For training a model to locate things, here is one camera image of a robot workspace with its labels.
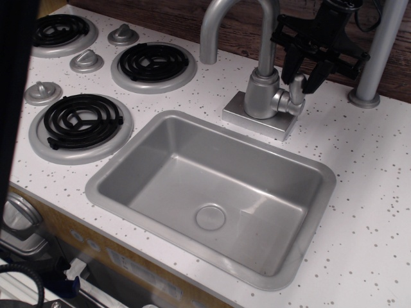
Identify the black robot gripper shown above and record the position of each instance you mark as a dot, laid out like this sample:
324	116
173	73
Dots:
322	40

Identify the silver faucet lever handle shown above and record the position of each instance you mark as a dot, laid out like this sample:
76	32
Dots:
292	101

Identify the grey vertical support pole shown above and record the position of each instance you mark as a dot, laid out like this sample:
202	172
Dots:
365	95

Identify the back right stove burner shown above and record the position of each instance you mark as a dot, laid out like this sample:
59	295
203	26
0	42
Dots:
153	68

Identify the stove burner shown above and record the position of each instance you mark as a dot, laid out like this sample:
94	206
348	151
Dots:
80	129
61	35
153	68

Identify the grey rectangular sink basin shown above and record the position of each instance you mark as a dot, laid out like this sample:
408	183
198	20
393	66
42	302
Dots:
246	207

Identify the top silver stove knob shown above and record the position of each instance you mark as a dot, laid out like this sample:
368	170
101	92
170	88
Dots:
123	36

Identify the silver stove knob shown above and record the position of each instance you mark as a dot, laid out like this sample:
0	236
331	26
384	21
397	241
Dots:
123	36
86	62
42	93

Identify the middle silver stove knob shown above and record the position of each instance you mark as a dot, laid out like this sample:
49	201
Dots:
86	62

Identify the front right stove burner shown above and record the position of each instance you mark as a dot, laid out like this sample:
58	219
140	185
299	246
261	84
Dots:
80	129

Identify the back left stove burner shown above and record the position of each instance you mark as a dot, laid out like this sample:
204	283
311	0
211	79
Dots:
61	35

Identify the lower silver stove knob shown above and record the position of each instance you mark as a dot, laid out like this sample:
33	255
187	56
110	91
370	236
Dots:
42	93

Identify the silver round oven dial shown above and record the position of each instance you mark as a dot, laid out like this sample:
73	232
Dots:
20	217

